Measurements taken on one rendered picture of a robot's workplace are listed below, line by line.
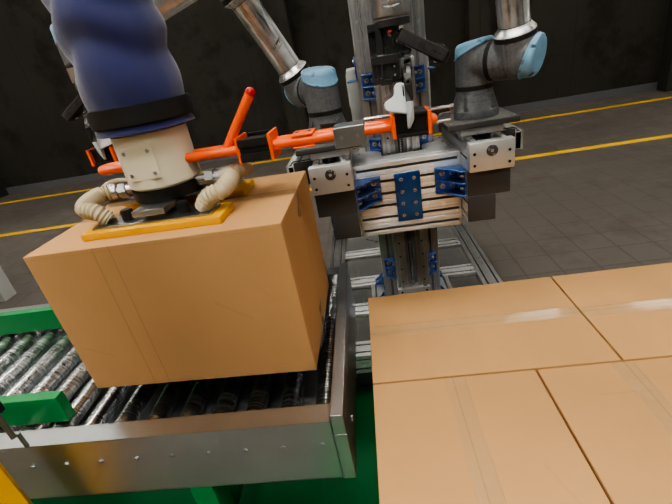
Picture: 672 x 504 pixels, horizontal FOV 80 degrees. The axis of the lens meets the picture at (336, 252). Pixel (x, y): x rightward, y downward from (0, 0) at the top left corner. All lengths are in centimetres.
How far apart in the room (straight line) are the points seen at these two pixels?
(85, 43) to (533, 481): 118
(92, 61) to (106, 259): 40
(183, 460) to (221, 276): 46
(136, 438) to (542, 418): 90
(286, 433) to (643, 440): 71
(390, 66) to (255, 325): 64
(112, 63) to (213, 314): 56
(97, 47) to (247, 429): 84
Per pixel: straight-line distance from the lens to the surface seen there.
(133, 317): 109
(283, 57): 150
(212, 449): 108
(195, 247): 91
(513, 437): 98
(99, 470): 126
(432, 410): 101
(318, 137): 93
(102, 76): 98
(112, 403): 136
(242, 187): 110
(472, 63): 142
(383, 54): 92
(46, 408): 135
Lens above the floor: 130
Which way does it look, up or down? 26 degrees down
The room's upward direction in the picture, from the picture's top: 10 degrees counter-clockwise
